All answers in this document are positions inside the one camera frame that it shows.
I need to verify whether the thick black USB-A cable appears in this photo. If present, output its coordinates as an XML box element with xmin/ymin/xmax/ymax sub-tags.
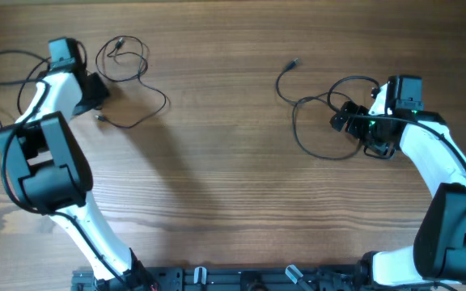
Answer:
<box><xmin>275</xmin><ymin>57</ymin><xmax>366</xmax><ymax>161</ymax></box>

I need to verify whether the thin black micro-USB cable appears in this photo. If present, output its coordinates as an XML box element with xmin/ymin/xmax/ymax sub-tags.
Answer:
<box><xmin>94</xmin><ymin>35</ymin><xmax>168</xmax><ymax>130</ymax></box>

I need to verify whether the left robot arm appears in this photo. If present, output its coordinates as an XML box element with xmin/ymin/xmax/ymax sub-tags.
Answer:
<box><xmin>0</xmin><ymin>37</ymin><xmax>156</xmax><ymax>290</ymax></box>

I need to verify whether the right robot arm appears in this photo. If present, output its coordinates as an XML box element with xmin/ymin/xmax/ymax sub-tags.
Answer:
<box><xmin>331</xmin><ymin>75</ymin><xmax>466</xmax><ymax>287</ymax></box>

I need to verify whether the black right camera cable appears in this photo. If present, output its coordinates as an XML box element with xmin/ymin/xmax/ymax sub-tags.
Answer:
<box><xmin>326</xmin><ymin>75</ymin><xmax>466</xmax><ymax>291</ymax></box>

